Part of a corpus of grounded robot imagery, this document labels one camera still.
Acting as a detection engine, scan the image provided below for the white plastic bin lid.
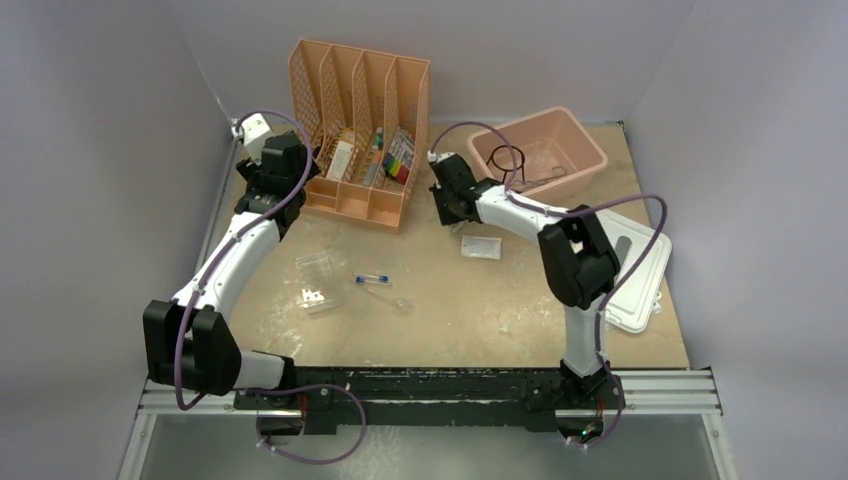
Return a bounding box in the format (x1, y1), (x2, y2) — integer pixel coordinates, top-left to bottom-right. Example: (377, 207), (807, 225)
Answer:
(576, 206), (673, 334)

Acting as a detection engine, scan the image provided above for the pink plastic bin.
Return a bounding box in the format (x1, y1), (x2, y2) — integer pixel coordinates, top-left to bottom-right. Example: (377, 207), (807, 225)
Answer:
(467, 107), (608, 204)

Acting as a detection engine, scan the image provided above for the black wire tripod stand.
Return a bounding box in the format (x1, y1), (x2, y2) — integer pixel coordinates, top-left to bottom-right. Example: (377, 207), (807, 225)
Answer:
(485, 144), (526, 183)

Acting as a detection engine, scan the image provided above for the orange plastic file organizer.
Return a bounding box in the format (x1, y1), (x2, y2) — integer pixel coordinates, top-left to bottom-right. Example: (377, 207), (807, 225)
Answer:
(288, 39), (431, 234)

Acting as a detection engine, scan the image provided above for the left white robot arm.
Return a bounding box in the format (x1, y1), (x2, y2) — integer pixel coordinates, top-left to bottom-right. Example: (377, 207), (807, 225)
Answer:
(142, 110), (320, 410)

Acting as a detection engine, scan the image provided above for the white clay triangle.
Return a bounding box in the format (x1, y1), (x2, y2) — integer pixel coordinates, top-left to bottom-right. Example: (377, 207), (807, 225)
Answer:
(447, 221), (467, 236)

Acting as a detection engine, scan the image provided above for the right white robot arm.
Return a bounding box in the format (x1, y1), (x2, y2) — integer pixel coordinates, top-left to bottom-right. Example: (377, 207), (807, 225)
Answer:
(427, 152), (621, 407)

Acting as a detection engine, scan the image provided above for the blue capped test tube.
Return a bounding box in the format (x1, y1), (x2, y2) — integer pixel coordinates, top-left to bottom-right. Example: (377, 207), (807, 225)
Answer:
(354, 275), (391, 285)

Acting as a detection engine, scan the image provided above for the white orange box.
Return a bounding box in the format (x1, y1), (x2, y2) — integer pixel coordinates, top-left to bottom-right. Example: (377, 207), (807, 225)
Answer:
(325, 128), (355, 181)

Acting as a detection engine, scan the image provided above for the aluminium frame rail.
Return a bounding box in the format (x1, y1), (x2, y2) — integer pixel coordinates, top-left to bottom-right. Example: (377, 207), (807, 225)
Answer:
(136, 370), (723, 417)

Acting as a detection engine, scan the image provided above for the clear test tube rack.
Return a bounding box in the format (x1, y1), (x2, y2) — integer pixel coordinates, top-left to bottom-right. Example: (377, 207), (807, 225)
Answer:
(295, 251), (342, 315)

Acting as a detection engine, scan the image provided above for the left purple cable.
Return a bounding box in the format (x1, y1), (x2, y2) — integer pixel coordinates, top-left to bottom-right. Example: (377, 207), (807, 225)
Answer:
(172, 109), (370, 466)

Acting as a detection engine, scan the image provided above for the green capped tube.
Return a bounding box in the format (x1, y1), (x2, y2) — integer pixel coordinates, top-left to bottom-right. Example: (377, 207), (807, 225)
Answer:
(361, 127), (384, 187)

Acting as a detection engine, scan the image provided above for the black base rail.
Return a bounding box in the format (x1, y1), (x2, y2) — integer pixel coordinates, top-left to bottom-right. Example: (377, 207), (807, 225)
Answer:
(234, 365), (625, 443)

